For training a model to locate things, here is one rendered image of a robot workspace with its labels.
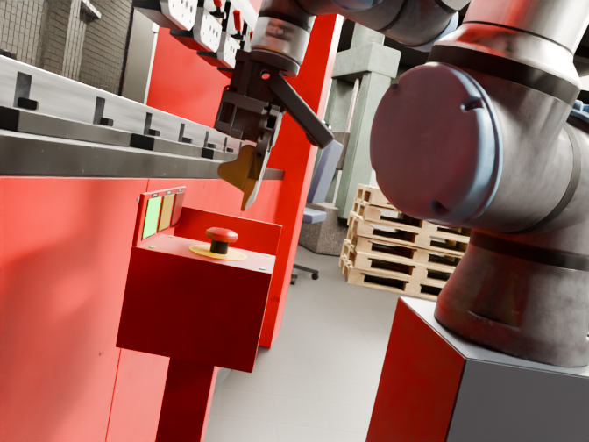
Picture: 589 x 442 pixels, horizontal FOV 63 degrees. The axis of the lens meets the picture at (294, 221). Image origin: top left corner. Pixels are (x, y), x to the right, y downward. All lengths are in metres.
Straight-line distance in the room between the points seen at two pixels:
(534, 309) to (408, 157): 0.19
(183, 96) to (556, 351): 2.18
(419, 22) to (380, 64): 4.79
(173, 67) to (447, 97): 2.21
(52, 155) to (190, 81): 1.83
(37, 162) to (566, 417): 0.62
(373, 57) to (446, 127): 5.08
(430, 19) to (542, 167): 0.32
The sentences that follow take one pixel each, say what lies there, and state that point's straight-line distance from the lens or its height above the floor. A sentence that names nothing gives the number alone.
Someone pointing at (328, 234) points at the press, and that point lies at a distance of 5.34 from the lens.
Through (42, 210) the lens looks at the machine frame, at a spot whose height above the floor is 0.78.
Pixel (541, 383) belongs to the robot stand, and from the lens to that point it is 0.48.
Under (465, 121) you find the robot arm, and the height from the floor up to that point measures 0.95.
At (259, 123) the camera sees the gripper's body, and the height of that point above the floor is 0.95.
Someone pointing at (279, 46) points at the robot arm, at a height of 1.05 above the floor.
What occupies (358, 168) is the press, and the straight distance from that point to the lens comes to 5.31.
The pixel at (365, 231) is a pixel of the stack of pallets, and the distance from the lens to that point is 4.19.
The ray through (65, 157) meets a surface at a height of 0.85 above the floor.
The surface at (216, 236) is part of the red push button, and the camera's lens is 0.57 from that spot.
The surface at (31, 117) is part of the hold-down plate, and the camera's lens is 0.74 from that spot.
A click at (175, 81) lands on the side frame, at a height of 1.20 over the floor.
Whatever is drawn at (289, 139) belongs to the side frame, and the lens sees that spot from 2.30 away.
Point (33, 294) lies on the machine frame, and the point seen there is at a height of 0.67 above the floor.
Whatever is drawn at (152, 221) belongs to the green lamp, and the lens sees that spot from 0.59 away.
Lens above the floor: 0.90
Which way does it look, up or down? 6 degrees down
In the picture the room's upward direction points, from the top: 11 degrees clockwise
